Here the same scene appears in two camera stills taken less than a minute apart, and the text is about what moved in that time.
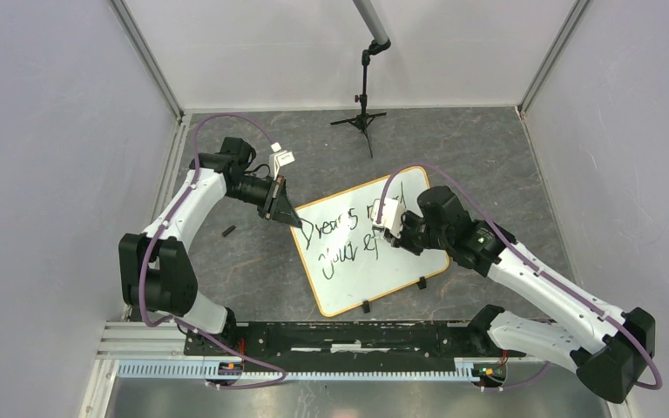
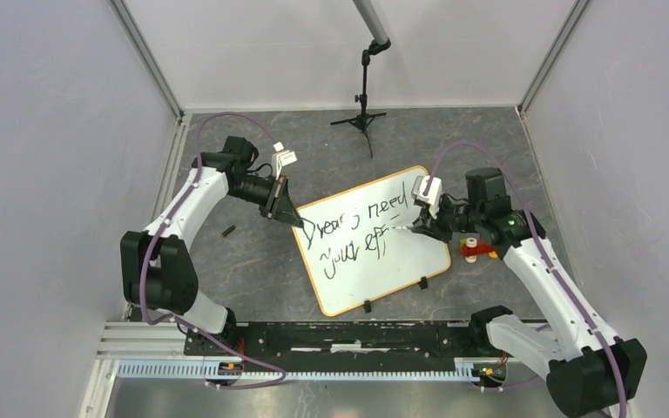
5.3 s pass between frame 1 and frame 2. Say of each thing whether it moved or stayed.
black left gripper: stayed
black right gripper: moved
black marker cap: stayed
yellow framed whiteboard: stayed
